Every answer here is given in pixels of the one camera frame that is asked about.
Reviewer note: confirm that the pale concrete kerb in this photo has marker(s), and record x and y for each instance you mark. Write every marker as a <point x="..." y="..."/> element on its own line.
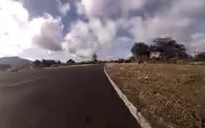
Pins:
<point x="125" y="99"/>

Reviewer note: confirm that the dark trees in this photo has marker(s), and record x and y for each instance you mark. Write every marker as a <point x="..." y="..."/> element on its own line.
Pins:
<point x="163" y="50"/>

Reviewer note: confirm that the dark low buildings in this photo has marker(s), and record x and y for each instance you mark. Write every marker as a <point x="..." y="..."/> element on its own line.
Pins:
<point x="46" y="62"/>

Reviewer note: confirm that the small distant tree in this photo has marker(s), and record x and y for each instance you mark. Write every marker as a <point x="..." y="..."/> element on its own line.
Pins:
<point x="95" y="57"/>

